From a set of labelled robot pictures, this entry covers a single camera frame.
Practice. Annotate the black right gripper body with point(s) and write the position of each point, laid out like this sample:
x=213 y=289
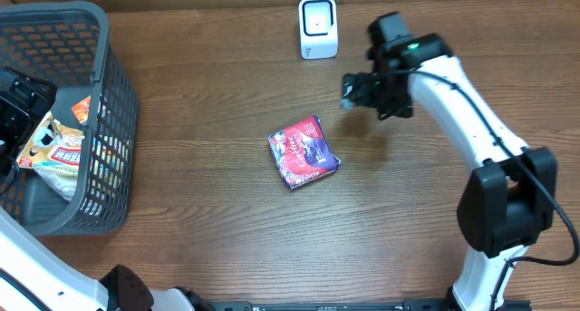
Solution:
x=386 y=92

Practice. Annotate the red purple Carefree pad pack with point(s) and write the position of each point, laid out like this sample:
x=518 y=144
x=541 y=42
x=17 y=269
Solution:
x=301 y=153

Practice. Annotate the small orange snack packet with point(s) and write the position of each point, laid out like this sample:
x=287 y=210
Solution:
x=81 y=110

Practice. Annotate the yellow snack bag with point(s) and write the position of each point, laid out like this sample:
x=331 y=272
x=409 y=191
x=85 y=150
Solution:
x=53 y=152

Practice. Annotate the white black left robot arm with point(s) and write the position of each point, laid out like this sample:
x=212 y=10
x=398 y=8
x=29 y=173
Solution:
x=32 y=277

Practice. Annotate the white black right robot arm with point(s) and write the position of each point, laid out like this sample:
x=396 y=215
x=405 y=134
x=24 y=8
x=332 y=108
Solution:
x=510 y=196

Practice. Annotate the grey plastic mesh basket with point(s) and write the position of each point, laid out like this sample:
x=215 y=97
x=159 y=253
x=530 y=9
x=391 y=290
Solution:
x=68 y=44

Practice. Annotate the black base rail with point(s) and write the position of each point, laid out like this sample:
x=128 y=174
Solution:
x=407 y=305

